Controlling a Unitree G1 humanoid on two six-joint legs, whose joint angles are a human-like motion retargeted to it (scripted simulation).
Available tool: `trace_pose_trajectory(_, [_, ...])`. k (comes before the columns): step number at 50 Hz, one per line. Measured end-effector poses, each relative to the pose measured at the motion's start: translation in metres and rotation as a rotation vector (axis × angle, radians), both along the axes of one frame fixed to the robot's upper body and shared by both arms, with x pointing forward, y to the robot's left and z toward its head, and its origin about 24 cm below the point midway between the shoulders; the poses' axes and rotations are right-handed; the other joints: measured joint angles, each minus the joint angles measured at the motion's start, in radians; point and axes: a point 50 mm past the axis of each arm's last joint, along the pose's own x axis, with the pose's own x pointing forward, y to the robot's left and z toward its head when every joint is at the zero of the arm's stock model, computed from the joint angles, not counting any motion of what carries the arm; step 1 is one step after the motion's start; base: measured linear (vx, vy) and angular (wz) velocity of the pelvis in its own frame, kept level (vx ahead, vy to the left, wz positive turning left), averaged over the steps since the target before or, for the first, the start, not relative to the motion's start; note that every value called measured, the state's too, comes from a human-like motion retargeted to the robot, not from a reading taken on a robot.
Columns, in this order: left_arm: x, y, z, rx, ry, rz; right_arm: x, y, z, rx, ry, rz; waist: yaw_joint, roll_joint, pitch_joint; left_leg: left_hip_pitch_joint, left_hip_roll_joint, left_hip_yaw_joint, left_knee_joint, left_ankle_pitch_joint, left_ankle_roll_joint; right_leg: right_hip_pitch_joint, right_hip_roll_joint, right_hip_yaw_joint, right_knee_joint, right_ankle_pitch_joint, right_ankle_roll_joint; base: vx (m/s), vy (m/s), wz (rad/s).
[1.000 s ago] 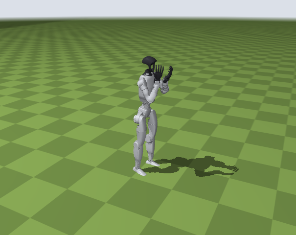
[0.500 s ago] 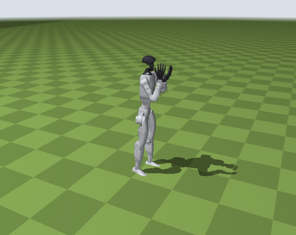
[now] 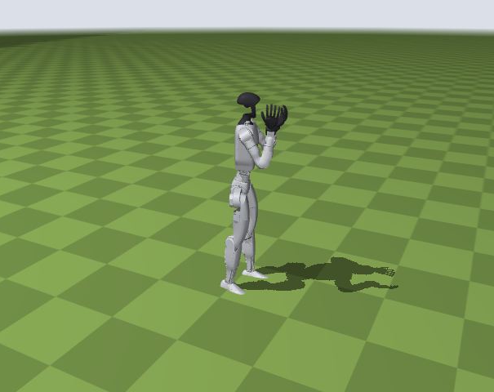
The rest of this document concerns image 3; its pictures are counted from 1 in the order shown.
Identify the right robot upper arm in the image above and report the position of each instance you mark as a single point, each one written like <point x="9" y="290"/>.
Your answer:
<point x="248" y="141"/>

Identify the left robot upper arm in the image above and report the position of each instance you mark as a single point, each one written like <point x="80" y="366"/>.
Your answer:
<point x="261" y="136"/>

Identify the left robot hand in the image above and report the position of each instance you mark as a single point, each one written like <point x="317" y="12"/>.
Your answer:
<point x="282" y="118"/>

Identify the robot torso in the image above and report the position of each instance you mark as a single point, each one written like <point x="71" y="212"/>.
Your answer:
<point x="243" y="160"/>

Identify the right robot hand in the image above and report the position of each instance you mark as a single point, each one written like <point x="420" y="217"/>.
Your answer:
<point x="270" y="121"/>

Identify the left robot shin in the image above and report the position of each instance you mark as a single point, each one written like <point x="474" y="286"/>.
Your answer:
<point x="248" y="250"/>

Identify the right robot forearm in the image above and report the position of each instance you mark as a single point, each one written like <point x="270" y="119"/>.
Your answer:
<point x="267" y="152"/>

